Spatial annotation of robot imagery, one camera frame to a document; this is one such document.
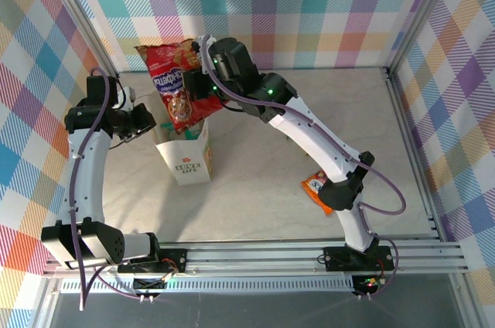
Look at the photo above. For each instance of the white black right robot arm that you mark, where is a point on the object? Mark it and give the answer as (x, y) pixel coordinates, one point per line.
(309, 138)

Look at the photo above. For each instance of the aluminium frame post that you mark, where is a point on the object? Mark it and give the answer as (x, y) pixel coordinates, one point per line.
(80, 7)
(422, 11)

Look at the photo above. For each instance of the aluminium side rail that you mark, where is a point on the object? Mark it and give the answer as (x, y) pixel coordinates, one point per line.
(406, 130)

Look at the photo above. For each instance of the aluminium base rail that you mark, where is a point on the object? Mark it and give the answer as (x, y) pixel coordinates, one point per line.
(251, 256)

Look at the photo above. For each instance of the white paper bag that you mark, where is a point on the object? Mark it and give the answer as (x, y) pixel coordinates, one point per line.
(185, 158)

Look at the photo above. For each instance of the large red candy bag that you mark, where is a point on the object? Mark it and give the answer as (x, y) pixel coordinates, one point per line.
(170, 69)

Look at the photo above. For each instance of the orange Fox's candy bag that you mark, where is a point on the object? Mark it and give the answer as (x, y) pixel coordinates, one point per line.
(315, 186)

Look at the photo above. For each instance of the small black controller board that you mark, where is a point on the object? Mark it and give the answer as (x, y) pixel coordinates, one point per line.
(149, 285)
(367, 284)

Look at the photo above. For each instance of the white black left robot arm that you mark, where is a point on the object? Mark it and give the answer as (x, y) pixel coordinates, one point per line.
(87, 173)

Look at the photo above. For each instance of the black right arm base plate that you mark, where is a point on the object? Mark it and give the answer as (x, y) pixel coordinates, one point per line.
(336, 258)

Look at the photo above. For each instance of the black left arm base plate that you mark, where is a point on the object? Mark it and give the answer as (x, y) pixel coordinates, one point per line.
(174, 258)

